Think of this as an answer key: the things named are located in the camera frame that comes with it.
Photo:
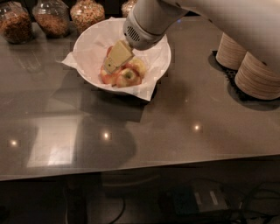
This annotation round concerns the paper bowl stack rear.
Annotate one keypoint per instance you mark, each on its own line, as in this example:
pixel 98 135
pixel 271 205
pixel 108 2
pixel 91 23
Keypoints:
pixel 230 54

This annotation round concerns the dark red apple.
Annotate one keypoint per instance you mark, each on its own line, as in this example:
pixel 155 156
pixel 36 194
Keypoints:
pixel 108 51

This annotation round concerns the white bowl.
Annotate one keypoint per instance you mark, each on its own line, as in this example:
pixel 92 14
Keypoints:
pixel 90 40

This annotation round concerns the dark box under table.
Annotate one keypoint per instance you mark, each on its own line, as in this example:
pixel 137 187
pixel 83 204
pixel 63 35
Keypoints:
pixel 203 199

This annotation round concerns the glass jar far left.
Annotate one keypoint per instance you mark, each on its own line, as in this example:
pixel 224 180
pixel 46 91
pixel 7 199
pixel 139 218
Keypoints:
pixel 15 23

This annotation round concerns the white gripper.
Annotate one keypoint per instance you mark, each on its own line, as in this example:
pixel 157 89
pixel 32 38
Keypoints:
pixel 142 37

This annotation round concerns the glass jar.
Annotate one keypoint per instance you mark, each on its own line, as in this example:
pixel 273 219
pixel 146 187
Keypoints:
pixel 52 17
pixel 86 13
pixel 15 23
pixel 127 6

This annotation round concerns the red yellow apple left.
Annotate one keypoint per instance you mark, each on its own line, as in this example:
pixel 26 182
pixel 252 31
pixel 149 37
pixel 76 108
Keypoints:
pixel 109 78

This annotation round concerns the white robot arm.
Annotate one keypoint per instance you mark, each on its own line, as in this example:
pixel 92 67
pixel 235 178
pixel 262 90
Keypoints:
pixel 253 24

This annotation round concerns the yellow red apple front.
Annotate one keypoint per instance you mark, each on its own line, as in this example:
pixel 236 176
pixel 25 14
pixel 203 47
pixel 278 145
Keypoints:
pixel 128 78

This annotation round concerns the paper bowl stack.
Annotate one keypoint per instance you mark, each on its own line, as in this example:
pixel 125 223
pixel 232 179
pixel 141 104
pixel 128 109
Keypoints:
pixel 255 79
pixel 230 54

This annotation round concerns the paper bowl stack front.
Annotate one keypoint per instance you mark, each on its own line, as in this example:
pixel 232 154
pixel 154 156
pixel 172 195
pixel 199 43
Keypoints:
pixel 255 79

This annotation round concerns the white paper liner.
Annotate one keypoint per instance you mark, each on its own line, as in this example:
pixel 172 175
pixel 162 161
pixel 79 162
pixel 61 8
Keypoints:
pixel 93 49

